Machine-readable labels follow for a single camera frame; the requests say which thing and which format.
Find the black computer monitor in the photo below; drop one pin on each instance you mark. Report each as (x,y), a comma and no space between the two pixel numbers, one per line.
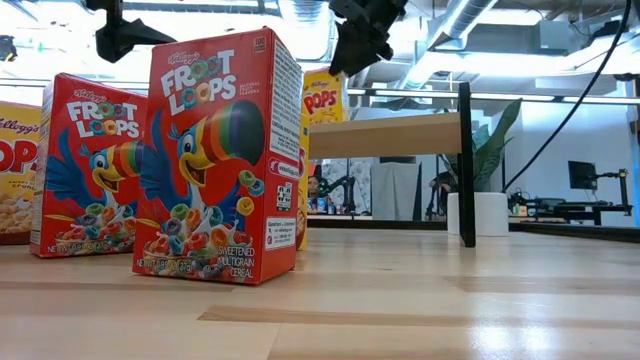
(582,175)

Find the black desk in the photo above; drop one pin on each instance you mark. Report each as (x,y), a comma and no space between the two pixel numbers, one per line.
(575,207)

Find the white cloth cover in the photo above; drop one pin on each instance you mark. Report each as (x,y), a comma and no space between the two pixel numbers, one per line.
(395,192)

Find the green plant in white pot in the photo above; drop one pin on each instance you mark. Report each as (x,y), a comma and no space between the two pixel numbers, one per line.
(492,215)

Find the wooden shelf black metal legs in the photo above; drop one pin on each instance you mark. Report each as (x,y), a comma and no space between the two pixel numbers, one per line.
(385,135)

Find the black tabletop robot arm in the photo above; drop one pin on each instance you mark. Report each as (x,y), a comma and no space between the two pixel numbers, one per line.
(442,185)
(348,195)

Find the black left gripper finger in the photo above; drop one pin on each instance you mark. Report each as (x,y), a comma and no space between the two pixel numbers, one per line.
(120,42)

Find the silver ventilation duct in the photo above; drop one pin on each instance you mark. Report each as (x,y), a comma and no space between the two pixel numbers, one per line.
(465,20)

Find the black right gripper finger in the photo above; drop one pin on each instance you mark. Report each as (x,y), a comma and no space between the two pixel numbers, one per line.
(357,50)

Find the person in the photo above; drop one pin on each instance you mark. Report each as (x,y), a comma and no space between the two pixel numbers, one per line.
(313,187)

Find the white patterned panel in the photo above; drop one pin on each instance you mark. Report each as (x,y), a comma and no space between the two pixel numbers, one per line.
(360,175)

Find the red Froot Loops cereal box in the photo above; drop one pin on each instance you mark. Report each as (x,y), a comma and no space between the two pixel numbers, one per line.
(215,150)
(80,125)

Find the black ceiling fixture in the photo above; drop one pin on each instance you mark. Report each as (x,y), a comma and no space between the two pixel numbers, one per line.
(6,49)

